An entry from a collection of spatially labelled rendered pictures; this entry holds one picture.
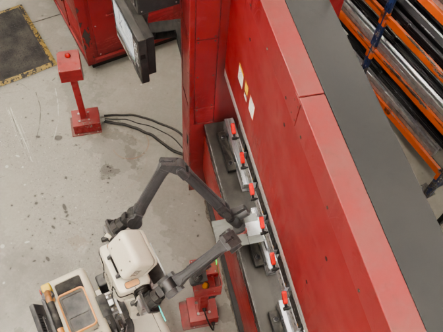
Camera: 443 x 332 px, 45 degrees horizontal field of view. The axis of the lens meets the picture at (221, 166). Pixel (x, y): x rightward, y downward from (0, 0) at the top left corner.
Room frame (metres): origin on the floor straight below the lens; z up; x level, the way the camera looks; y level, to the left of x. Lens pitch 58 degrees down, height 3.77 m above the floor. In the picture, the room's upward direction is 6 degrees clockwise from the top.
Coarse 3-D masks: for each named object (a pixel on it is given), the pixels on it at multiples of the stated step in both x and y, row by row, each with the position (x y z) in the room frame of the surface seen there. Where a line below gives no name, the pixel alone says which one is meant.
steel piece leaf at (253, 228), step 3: (249, 222) 1.35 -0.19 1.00; (252, 222) 1.35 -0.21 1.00; (255, 222) 1.36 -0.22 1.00; (258, 222) 1.36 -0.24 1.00; (246, 225) 1.33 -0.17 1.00; (249, 225) 1.33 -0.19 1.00; (252, 225) 1.33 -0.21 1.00; (255, 225) 1.33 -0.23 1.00; (258, 225) 1.34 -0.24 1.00; (249, 228) 1.31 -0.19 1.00; (252, 228) 1.32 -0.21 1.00; (255, 228) 1.32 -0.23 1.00; (258, 228) 1.32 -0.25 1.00; (249, 231) 1.29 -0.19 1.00; (252, 231) 1.30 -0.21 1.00; (255, 231) 1.30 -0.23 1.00; (258, 231) 1.30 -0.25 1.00; (261, 231) 1.30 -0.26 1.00; (249, 234) 1.28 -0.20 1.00; (252, 234) 1.28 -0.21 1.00; (255, 234) 1.28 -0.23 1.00; (258, 234) 1.28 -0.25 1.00
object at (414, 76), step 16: (352, 0) 3.60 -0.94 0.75; (352, 16) 3.42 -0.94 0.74; (368, 16) 3.42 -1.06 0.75; (368, 32) 3.24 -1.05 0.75; (384, 32) 3.26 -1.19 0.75; (384, 48) 3.07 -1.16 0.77; (400, 48) 3.10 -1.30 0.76; (400, 64) 2.91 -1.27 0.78; (416, 64) 2.95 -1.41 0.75; (416, 80) 2.75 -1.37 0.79; (432, 80) 2.80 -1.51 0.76; (432, 96) 2.62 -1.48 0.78
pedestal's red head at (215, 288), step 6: (210, 264) 1.16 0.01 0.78; (210, 270) 1.13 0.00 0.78; (216, 270) 1.13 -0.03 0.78; (210, 276) 1.11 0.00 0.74; (216, 276) 1.12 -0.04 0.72; (210, 282) 1.07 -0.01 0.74; (216, 282) 1.08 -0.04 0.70; (192, 288) 1.04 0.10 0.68; (198, 288) 1.04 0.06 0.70; (210, 288) 1.01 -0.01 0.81; (216, 288) 1.02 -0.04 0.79; (198, 294) 0.99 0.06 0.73; (204, 294) 1.00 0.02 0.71; (210, 294) 1.01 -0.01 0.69; (216, 294) 1.02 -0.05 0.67
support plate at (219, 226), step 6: (252, 216) 1.39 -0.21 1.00; (216, 222) 1.33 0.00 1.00; (222, 222) 1.34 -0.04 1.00; (246, 222) 1.35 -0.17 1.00; (216, 228) 1.29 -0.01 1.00; (222, 228) 1.30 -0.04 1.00; (216, 234) 1.26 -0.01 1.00; (246, 234) 1.28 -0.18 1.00; (216, 240) 1.22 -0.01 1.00; (246, 240) 1.24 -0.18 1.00; (252, 240) 1.24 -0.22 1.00; (258, 240) 1.24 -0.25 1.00
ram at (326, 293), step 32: (256, 32) 1.73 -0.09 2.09; (256, 64) 1.68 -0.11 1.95; (256, 96) 1.62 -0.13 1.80; (256, 128) 1.55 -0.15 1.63; (288, 128) 1.27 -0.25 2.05; (256, 160) 1.48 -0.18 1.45; (288, 160) 1.20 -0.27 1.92; (288, 192) 1.13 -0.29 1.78; (288, 224) 1.05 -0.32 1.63; (320, 224) 0.88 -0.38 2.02; (288, 256) 0.97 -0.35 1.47; (320, 256) 0.80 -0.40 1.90; (320, 288) 0.72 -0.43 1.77; (352, 288) 0.62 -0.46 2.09; (320, 320) 0.64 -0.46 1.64; (352, 320) 0.55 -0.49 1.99
